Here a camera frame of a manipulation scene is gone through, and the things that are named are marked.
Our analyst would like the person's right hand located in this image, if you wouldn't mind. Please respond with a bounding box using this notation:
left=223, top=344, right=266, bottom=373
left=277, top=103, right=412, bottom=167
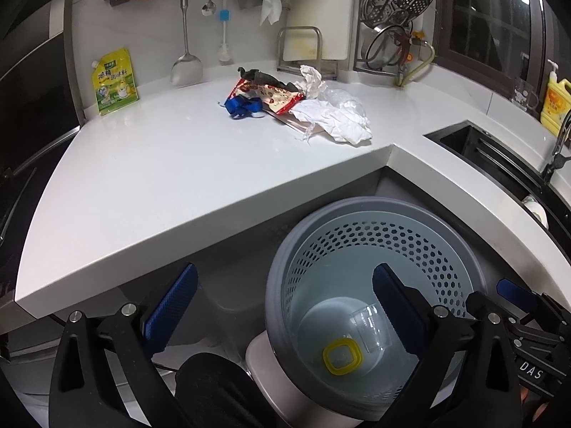
left=519, top=386, right=571, bottom=428

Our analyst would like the yellow green seasoning pouch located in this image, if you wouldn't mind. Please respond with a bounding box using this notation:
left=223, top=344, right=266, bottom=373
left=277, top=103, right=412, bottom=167
left=90, top=47, right=140, bottom=117

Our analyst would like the yellow ring lid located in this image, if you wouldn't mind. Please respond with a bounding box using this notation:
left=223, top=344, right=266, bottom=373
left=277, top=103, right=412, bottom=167
left=322, top=338, right=363, bottom=375

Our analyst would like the small white tissue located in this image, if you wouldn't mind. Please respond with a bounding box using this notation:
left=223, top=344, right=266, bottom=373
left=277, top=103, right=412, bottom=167
left=300, top=65, right=331, bottom=100

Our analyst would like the blue plastic wrapper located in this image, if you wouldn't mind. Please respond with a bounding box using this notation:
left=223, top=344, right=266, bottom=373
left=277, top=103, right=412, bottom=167
left=224, top=97, right=265, bottom=120

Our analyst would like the white dish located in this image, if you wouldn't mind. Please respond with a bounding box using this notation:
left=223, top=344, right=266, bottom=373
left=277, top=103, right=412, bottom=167
left=522, top=195, right=550, bottom=229

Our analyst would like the red snack wrapper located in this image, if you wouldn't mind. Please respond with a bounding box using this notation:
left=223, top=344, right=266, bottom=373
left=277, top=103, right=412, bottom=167
left=227, top=78, right=305, bottom=117

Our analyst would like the clear plastic bag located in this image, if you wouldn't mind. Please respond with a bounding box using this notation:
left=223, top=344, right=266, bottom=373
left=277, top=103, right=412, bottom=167
left=319, top=88, right=367, bottom=117

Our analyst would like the metal cutting board rack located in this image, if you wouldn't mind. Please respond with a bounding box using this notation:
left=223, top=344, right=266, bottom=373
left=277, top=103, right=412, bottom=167
left=277, top=26, right=338, bottom=82

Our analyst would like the white rounded plastic container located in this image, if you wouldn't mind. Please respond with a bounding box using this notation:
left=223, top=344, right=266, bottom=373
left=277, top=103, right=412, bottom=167
left=245, top=333, right=324, bottom=428

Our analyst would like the gas valve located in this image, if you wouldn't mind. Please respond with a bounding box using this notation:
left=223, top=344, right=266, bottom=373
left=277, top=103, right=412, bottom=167
left=397, top=31, right=430, bottom=63

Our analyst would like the yellow dish soap bottle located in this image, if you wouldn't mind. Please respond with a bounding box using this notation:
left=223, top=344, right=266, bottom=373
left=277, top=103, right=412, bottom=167
left=540, top=59, right=571, bottom=137

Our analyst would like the large white paper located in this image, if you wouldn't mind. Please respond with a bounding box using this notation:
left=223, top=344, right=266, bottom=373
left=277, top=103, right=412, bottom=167
left=289, top=98, right=373, bottom=146

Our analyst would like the blue white bottle brush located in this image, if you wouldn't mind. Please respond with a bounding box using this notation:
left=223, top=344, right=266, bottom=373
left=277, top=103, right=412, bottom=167
left=217, top=0, right=234, bottom=64

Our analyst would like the dark faucet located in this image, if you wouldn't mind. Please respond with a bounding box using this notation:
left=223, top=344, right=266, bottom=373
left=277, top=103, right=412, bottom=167
left=542, top=111, right=571, bottom=183

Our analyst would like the grey perforated waste bin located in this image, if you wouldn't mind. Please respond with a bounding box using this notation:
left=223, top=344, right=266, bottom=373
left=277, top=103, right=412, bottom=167
left=264, top=196, right=489, bottom=428

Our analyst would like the clear plastic cup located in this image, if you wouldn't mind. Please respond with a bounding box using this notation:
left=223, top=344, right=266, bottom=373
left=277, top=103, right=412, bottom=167
left=350, top=303, right=394, bottom=353

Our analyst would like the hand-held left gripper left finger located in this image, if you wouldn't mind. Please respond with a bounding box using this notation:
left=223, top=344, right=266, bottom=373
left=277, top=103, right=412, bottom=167
left=48, top=263, right=199, bottom=428

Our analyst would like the black wrapper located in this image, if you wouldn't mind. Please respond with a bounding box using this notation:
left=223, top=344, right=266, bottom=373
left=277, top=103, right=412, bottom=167
left=237, top=67, right=297, bottom=94

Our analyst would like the metal spatula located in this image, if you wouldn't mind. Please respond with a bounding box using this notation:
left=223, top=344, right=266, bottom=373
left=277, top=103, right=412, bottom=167
left=171, top=0, right=205, bottom=85

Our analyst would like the white cutting board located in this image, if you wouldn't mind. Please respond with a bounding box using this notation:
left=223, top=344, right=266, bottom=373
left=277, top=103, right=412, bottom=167
left=285, top=0, right=358, bottom=61

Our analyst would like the dark cloth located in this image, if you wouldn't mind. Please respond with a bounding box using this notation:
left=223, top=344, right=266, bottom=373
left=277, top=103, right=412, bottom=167
left=174, top=352, right=279, bottom=428

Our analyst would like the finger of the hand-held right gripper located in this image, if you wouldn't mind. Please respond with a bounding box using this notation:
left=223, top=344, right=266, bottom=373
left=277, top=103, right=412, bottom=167
left=497, top=277, right=569, bottom=335

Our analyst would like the yellow gas hose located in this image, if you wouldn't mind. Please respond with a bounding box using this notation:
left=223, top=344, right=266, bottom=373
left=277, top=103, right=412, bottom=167
left=396, top=42, right=436, bottom=87

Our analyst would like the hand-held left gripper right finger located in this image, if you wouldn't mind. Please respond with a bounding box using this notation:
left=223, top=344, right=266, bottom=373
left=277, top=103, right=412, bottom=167
left=372, top=263, right=522, bottom=428

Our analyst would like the black kitchen sink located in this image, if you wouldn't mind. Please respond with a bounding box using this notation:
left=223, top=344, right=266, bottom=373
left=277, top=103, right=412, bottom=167
left=424, top=120, right=571, bottom=244

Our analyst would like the dark window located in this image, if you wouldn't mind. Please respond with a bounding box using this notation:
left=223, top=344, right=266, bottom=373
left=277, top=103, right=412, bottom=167
left=437, top=0, right=571, bottom=82

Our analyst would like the printed drinking glass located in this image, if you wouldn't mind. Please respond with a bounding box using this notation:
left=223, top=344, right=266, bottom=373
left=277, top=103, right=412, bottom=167
left=510, top=76, right=540, bottom=111

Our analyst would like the glass pot lid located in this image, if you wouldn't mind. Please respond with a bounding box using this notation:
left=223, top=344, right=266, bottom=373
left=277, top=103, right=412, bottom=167
left=361, top=24, right=413, bottom=72

